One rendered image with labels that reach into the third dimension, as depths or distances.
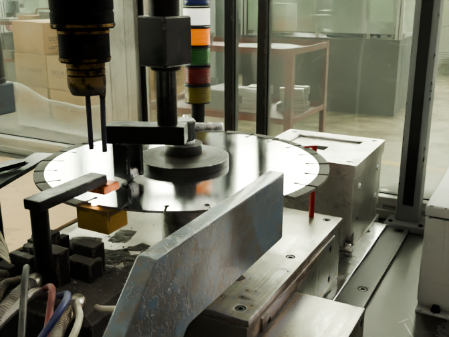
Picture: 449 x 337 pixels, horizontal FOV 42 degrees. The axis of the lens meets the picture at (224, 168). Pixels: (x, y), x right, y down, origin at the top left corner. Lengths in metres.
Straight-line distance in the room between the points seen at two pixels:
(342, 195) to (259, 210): 0.44
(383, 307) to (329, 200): 0.19
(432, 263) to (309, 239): 0.16
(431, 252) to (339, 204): 0.19
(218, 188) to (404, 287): 0.37
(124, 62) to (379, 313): 0.78
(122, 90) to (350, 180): 0.61
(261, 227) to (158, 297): 0.15
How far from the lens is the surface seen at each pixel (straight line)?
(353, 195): 0.91
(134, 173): 0.64
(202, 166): 0.66
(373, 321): 0.79
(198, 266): 0.40
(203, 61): 0.98
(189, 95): 0.99
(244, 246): 0.46
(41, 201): 0.52
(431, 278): 0.80
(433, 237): 0.78
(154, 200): 0.59
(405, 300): 0.85
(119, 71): 1.31
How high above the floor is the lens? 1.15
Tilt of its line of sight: 17 degrees down
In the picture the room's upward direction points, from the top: straight up
